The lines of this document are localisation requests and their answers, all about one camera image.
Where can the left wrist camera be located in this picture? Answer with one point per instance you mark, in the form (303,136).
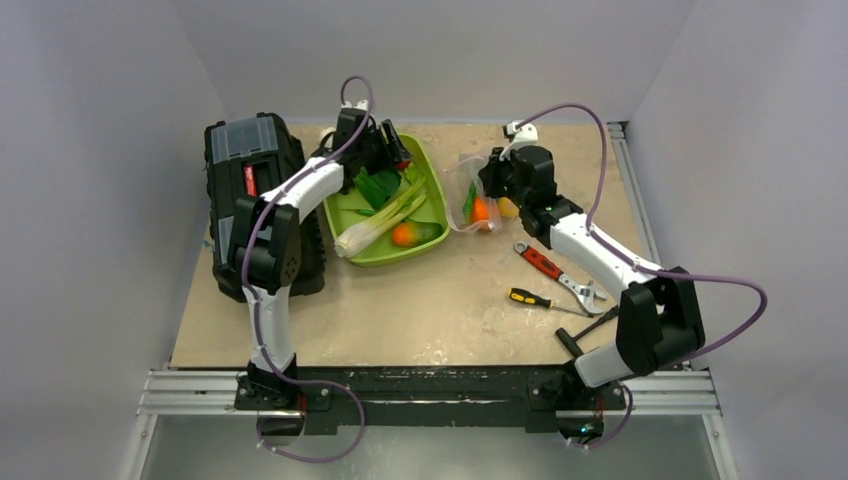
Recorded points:
(352,115)

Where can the toy mango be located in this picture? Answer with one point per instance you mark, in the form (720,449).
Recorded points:
(412,234)

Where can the aluminium frame rail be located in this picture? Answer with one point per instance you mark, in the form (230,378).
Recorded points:
(671,391)

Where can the yellow black screwdriver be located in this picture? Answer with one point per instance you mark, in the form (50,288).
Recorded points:
(525,297)

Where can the clear zip top bag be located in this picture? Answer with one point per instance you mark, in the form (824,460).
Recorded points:
(455,182)

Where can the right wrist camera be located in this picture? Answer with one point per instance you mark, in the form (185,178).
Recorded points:
(519,134)

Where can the black toolbox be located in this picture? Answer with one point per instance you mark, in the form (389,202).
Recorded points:
(246,157)

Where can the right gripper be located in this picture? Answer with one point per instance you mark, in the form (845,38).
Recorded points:
(494,176)

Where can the toy leek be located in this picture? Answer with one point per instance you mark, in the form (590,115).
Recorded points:
(376,188)

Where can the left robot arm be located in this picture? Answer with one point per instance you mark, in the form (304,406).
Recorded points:
(266,240)

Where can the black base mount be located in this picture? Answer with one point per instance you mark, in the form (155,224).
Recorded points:
(535,398)

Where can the green toy chili pepper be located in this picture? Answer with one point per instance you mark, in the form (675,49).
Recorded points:
(468,204)

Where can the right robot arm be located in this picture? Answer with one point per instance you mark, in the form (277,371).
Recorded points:
(659,320)

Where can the black hammer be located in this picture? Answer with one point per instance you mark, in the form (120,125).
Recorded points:
(570,343)

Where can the yellow toy pear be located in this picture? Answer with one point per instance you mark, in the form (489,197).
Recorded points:
(507,209)

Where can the orange toy tangerine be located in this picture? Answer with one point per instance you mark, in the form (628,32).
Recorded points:
(479,215)

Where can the red adjustable wrench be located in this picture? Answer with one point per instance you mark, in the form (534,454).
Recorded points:
(584,294)

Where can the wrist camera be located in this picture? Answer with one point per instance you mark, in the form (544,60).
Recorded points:
(519,134)
(352,115)

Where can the toy celery stalk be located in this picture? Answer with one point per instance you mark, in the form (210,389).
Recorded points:
(359,236)

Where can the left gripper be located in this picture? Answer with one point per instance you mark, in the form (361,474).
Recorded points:
(392,152)

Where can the green plastic tray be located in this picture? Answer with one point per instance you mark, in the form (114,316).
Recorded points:
(340,210)

